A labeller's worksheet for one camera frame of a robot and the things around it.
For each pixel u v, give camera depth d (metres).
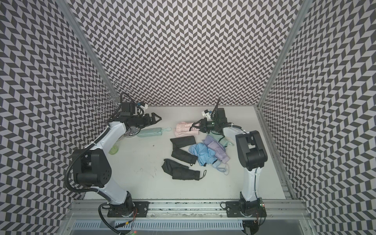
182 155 0.89
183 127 0.90
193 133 0.99
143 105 0.82
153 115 0.80
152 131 0.97
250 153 0.53
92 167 0.45
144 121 0.79
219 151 0.91
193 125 0.88
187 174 0.82
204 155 0.86
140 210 0.72
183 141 0.95
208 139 0.98
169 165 0.86
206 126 0.83
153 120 0.79
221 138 0.93
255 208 0.68
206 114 0.89
